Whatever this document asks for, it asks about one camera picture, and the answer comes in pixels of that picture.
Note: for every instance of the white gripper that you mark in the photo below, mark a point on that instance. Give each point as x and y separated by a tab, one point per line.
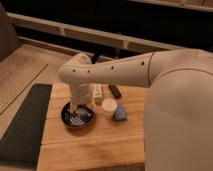
80	94

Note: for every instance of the dark green floor mat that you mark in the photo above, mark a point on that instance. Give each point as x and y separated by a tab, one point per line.
20	145

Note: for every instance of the wooden shelf rail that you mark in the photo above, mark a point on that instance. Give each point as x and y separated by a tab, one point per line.
90	35

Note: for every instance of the black remote control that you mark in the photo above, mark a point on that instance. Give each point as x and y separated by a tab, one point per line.
115	91

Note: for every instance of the dark ceramic bowl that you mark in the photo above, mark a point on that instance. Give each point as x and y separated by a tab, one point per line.
77	119

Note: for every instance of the white round cup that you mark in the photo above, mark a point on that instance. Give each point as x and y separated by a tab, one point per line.
109	106

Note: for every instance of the blue grey small object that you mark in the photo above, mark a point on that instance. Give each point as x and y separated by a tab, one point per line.
120	114

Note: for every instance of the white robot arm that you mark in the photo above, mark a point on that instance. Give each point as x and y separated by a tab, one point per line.
178	111

